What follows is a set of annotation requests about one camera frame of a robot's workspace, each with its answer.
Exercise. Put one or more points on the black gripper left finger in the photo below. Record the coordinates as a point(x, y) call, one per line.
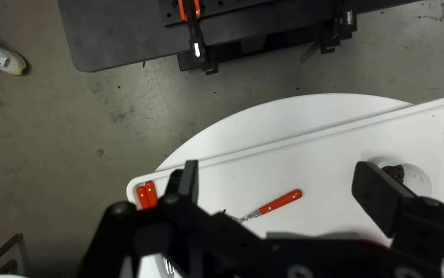
point(183, 184)

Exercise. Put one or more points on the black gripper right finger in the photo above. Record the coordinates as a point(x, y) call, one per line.
point(381, 192)

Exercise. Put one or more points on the white rectangular tray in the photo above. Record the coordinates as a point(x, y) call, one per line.
point(309, 143)

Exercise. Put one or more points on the dark equipment cart base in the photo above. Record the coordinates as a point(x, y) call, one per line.
point(201, 34)

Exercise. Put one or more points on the orange handled tool on tray edge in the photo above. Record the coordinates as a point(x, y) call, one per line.
point(147, 195)

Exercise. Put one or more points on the red handled fork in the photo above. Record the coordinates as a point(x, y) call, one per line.
point(274, 204)

